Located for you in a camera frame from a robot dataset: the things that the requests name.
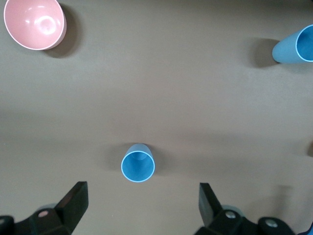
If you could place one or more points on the pink bowl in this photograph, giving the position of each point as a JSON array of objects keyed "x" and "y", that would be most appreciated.
[{"x": 34, "y": 24}]

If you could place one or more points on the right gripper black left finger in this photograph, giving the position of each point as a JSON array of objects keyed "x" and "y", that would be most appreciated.
[{"x": 61, "y": 220}]

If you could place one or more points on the brown table cover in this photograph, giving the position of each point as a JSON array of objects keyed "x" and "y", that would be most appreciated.
[{"x": 156, "y": 98}]

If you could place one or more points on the blue plastic cup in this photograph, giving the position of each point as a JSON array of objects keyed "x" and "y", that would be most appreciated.
[
  {"x": 284, "y": 52},
  {"x": 138, "y": 166}
]

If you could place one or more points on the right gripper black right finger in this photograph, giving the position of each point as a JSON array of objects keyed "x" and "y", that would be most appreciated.
[{"x": 220, "y": 222}]

